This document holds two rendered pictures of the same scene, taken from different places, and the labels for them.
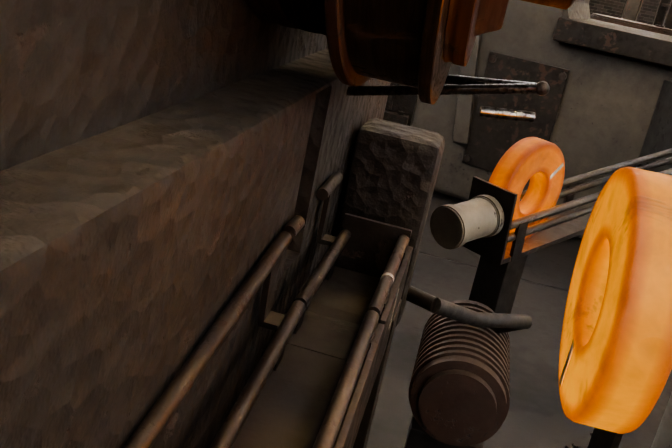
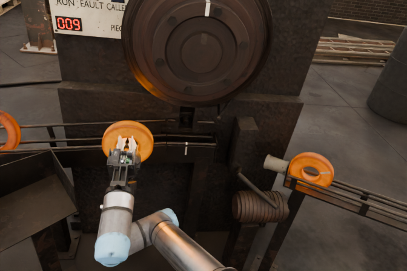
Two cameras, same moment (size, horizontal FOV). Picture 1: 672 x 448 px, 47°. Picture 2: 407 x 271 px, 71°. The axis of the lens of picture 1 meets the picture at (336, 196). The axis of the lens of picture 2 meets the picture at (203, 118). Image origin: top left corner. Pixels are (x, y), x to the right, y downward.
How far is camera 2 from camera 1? 1.07 m
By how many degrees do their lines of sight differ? 64
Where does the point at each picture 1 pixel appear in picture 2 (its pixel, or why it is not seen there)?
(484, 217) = (276, 165)
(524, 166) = (301, 159)
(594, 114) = not seen: outside the picture
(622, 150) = not seen: outside the picture
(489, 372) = (241, 202)
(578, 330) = not seen: hidden behind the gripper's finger
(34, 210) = (79, 86)
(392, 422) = (329, 248)
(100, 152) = (103, 85)
